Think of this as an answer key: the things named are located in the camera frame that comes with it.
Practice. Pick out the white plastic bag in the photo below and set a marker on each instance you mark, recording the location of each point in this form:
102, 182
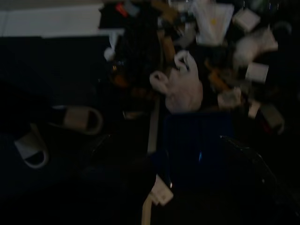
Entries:
185, 91

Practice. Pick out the beige slipper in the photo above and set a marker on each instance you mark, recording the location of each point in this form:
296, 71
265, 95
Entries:
29, 144
77, 118

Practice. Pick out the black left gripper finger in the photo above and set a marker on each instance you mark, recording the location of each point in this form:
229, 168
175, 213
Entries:
257, 178

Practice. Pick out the small crumpled white paper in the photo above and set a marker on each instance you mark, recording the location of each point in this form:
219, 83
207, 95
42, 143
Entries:
229, 98

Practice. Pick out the white ribbed plastic block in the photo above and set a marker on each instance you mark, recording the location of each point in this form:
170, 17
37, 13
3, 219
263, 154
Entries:
161, 193

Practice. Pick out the crumpled white tissue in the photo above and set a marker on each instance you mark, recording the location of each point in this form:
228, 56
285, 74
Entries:
250, 47

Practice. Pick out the small white box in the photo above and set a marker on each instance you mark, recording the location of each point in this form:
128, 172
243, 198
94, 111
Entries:
246, 18
256, 72

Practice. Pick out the small grey packet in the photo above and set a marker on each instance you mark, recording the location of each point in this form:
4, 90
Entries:
131, 8

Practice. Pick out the small red packet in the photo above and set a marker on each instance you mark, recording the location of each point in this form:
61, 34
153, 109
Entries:
121, 9

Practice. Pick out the black plastic bag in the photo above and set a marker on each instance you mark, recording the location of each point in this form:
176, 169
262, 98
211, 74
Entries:
140, 51

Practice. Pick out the white tape strip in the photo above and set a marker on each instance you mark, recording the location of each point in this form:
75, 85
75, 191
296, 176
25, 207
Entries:
153, 131

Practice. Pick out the amber brown bottle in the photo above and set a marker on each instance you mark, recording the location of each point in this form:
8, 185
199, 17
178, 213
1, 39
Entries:
118, 76

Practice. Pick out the blue plastic dustpan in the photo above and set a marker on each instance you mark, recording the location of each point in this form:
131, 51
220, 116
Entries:
194, 145

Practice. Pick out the white paper bag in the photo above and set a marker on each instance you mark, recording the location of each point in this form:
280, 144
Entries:
211, 25

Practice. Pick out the white plastic piece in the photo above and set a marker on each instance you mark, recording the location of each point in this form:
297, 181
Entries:
109, 52

